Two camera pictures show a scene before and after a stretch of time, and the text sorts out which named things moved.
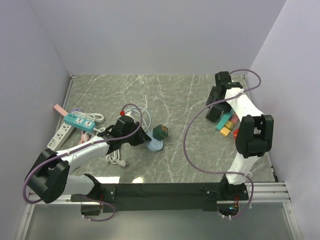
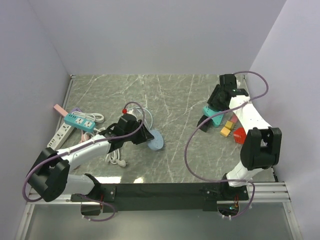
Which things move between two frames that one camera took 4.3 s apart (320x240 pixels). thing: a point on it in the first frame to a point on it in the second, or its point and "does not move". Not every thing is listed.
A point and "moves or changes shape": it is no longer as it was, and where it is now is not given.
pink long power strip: (60, 109) does not move
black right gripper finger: (216, 111) to (206, 125)
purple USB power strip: (76, 109) does not move
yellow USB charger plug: (229, 125) does not move
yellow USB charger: (224, 131) does not move
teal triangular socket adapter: (223, 121) moves or changes shape
